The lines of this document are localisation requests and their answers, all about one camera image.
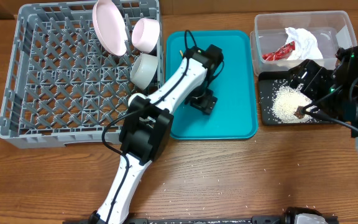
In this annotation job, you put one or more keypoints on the clear plastic bin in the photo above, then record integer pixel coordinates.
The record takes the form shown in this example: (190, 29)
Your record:
(332, 30)

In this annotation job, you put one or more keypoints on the brown food scrap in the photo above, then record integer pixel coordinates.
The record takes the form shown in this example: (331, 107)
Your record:
(299, 113)

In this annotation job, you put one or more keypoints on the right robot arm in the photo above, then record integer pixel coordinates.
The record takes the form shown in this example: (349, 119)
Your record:
(345, 113)

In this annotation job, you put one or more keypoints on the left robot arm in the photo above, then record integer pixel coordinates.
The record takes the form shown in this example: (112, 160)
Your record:
(147, 125)

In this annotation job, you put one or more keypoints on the white rice pile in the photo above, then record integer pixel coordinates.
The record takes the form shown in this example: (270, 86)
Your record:
(286, 102)

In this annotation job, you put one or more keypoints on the grey dishwasher rack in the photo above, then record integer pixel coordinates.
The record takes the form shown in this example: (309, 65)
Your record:
(62, 86)

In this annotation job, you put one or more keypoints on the white cup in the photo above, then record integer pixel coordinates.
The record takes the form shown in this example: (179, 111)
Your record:
(132, 97)

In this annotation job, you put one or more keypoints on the small pink bowl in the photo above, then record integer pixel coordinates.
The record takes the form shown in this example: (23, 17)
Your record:
(145, 34)

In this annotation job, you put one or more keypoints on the grey bowl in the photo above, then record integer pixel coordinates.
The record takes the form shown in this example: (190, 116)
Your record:
(143, 70)

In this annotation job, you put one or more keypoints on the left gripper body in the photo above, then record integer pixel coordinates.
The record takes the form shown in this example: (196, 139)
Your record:
(200, 97)

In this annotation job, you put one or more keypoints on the teal plastic tray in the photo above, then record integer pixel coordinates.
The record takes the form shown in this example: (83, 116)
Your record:
(235, 113)

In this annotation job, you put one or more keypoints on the red snack wrapper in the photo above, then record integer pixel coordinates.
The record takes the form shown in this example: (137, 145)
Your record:
(282, 53)

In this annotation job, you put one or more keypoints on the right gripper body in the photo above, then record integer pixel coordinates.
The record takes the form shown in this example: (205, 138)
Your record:
(305, 78)

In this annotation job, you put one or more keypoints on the white napkin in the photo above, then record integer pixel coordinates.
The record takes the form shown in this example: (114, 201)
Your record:
(306, 45)

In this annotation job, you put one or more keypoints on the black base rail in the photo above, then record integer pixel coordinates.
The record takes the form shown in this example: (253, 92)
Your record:
(254, 220)

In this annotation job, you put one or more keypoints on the large pink plate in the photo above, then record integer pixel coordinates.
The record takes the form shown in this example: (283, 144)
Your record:
(109, 27)

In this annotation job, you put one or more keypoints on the black waste tray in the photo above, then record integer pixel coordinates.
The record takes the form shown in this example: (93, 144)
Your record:
(268, 84)

